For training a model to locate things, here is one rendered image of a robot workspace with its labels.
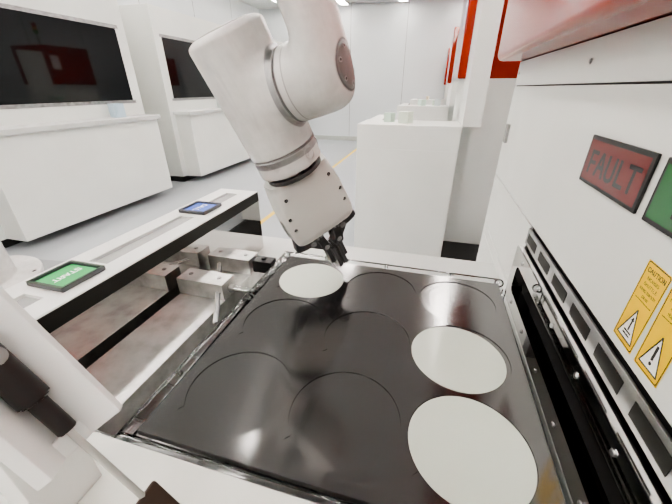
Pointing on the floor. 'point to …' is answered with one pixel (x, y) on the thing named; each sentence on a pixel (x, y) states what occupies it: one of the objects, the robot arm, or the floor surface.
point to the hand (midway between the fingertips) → (336, 252)
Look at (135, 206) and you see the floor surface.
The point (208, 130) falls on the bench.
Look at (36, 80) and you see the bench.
